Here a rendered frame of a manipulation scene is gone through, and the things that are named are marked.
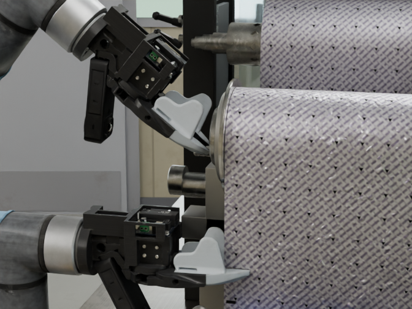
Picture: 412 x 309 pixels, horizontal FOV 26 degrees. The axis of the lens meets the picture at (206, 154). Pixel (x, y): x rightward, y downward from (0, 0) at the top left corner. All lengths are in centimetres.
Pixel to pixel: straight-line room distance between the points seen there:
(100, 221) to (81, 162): 367
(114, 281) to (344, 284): 29
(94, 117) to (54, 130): 361
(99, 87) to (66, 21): 9
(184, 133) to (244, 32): 27
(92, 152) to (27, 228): 362
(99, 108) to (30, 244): 19
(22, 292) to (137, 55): 34
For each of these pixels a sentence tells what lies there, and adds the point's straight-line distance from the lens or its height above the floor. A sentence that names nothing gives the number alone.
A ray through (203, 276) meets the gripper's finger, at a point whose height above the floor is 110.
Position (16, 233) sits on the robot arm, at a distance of 116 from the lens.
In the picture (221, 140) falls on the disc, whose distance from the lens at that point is 105.
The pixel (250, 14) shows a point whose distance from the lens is 209.
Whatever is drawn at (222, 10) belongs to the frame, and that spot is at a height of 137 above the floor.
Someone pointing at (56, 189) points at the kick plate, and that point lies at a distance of 484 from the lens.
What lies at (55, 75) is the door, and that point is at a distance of 471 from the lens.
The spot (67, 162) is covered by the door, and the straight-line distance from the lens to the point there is 480.
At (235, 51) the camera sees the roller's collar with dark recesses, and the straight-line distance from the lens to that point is 133.
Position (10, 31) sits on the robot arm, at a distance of 117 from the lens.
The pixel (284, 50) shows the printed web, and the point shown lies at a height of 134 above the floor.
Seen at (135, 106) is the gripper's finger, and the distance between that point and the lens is 110.
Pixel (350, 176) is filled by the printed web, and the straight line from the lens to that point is 105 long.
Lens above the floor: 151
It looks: 14 degrees down
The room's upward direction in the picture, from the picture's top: straight up
